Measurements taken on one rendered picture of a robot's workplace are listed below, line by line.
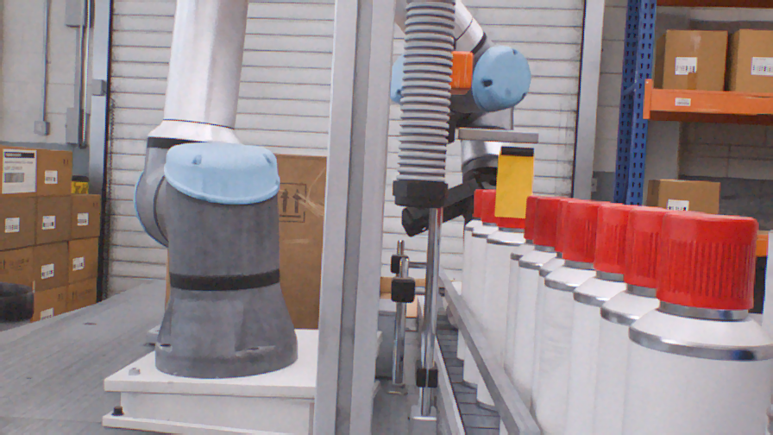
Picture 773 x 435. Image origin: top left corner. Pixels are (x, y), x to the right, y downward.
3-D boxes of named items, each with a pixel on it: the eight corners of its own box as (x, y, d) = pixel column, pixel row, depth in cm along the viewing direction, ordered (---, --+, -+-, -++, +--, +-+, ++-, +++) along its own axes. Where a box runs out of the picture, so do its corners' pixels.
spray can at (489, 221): (515, 393, 83) (528, 192, 82) (464, 389, 83) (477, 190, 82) (508, 380, 88) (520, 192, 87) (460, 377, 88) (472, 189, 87)
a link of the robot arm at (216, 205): (183, 280, 79) (179, 141, 78) (153, 265, 91) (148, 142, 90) (298, 271, 84) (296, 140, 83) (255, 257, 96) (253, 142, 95)
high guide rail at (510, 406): (540, 457, 44) (542, 431, 43) (518, 455, 44) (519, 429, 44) (432, 258, 151) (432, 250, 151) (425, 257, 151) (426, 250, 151)
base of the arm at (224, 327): (271, 381, 79) (268, 280, 78) (128, 375, 82) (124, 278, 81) (314, 345, 94) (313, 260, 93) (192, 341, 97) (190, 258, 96)
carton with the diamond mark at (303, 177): (323, 336, 122) (332, 155, 121) (162, 327, 122) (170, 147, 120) (330, 304, 152) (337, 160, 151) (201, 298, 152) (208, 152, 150)
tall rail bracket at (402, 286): (444, 394, 100) (452, 261, 99) (385, 391, 100) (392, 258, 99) (443, 387, 103) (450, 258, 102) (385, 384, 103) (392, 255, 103)
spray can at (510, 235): (535, 415, 76) (549, 194, 74) (479, 412, 76) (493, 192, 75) (525, 400, 81) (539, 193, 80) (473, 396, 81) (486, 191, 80)
